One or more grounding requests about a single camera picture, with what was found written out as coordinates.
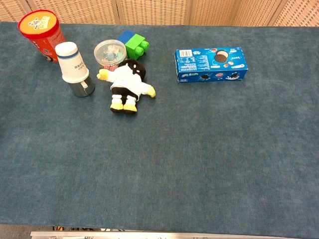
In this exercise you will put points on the black white plush doll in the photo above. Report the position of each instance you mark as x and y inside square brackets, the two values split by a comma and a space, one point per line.
[127, 82]

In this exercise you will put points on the green toy building block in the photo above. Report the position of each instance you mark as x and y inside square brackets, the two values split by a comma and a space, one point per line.
[136, 46]

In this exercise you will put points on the blue plastic building block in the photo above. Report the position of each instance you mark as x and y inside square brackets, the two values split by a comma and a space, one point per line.
[125, 36]

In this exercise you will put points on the teal table cloth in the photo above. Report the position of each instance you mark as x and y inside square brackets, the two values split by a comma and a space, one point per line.
[174, 149]

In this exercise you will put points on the blue Oreo cookie box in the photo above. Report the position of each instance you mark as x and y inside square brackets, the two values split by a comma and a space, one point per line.
[211, 64]

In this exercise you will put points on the stainless steel cup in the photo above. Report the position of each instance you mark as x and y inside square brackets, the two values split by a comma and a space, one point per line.
[83, 88]

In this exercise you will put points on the clear round plastic jar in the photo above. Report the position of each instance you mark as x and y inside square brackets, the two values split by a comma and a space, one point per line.
[109, 53]

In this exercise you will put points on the white paper cup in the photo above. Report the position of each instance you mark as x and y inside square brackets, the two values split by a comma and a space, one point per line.
[71, 64]

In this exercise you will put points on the woven folding screen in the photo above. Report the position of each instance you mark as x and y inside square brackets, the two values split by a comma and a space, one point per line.
[159, 11]

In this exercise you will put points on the red cylindrical snack canister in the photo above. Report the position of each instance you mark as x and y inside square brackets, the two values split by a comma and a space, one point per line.
[42, 35]

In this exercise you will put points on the silver metal rail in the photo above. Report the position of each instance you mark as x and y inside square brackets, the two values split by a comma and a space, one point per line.
[124, 235]

